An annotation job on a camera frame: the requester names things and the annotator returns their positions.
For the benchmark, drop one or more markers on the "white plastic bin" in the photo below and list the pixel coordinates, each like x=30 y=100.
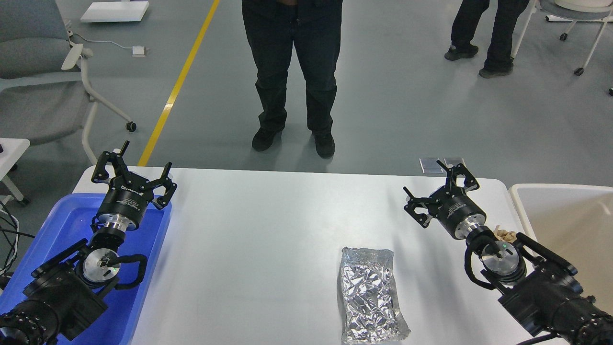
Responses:
x=576 y=222

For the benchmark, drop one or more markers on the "left metal floor plate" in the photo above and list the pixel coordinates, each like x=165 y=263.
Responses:
x=430 y=165

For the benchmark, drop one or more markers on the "right metal floor plate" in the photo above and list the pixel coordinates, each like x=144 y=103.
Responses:
x=453 y=161

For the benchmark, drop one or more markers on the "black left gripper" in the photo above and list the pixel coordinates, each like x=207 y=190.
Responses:
x=125 y=203

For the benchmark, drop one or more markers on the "white power adapter with cable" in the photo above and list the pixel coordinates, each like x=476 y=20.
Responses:
x=136 y=51

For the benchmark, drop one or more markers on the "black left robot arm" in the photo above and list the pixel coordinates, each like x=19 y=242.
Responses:
x=67 y=291

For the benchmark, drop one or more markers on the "white side table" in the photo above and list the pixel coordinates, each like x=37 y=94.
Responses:
x=12 y=150

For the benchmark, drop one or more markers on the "grey office chair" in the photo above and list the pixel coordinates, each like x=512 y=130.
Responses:
x=46 y=92

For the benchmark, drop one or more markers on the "blue plastic tray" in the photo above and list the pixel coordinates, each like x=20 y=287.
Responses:
x=70 y=221

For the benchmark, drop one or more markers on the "white chair on casters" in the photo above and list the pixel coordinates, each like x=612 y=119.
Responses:
x=573 y=11

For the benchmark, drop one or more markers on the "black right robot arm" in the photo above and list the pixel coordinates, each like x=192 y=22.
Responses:
x=538 y=287

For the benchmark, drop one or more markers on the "crumpled brown paper ball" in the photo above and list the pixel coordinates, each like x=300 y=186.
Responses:
x=505 y=235

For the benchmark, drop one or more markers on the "metal floor plate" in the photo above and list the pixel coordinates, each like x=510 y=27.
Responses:
x=430 y=165
x=453 y=161

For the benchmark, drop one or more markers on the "silver foil bag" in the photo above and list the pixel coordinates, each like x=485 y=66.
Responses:
x=368 y=292

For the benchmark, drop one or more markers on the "white flat base plate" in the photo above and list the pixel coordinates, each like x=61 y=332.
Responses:
x=115 y=11

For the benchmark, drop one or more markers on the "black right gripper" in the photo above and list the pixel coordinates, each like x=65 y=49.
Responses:
x=455 y=211

